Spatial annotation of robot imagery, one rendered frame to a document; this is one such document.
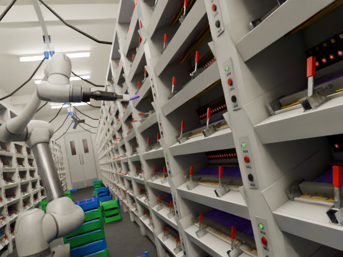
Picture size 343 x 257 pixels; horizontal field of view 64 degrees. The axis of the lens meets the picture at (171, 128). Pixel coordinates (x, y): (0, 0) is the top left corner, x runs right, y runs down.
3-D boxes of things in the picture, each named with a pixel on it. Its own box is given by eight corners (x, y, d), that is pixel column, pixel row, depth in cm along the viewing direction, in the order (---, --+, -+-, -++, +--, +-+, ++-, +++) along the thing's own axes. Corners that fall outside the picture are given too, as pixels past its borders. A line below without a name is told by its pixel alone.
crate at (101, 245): (66, 260, 202) (64, 249, 202) (65, 253, 220) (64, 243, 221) (107, 247, 214) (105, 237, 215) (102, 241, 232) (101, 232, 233)
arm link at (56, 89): (68, 96, 131) (71, 74, 137) (32, 93, 127) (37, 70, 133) (70, 107, 140) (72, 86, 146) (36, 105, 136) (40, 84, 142)
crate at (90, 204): (59, 216, 204) (57, 206, 205) (59, 213, 223) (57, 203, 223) (100, 206, 216) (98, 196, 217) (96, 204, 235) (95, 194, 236)
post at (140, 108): (161, 260, 188) (116, 18, 203) (157, 256, 197) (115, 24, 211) (188, 252, 194) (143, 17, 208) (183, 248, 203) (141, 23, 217)
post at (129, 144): (142, 236, 255) (109, 55, 269) (140, 233, 264) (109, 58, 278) (163, 230, 261) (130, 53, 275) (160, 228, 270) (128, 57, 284)
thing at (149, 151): (167, 156, 137) (154, 132, 137) (144, 159, 194) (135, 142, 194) (200, 137, 143) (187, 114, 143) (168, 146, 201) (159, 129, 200)
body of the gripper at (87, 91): (82, 84, 136) (101, 86, 139) (82, 89, 144) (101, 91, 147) (81, 99, 135) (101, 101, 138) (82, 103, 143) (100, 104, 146)
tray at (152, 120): (160, 119, 138) (151, 102, 138) (139, 133, 196) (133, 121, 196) (192, 102, 145) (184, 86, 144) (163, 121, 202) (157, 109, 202)
